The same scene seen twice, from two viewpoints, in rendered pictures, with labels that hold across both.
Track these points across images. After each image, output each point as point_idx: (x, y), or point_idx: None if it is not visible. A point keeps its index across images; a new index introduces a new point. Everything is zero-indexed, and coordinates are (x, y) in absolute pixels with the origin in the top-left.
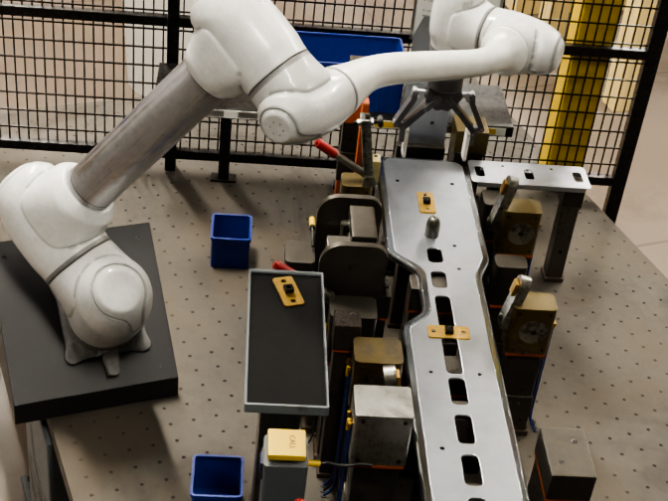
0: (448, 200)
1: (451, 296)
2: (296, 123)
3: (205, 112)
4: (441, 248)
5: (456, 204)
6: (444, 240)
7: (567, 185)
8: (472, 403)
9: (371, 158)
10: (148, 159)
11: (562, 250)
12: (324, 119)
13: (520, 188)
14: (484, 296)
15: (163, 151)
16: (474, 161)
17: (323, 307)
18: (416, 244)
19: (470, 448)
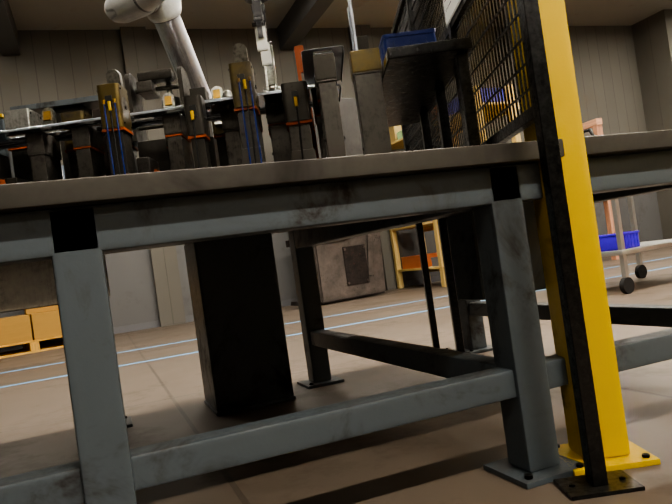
0: (275, 95)
1: (151, 115)
2: (104, 4)
3: (161, 35)
4: (211, 107)
5: (270, 94)
6: (221, 105)
7: (306, 58)
8: (40, 130)
9: (264, 74)
10: (175, 73)
11: (325, 137)
12: (110, 0)
13: (304, 76)
14: (149, 110)
15: (174, 67)
16: (338, 78)
17: (87, 96)
18: (217, 111)
19: (2, 137)
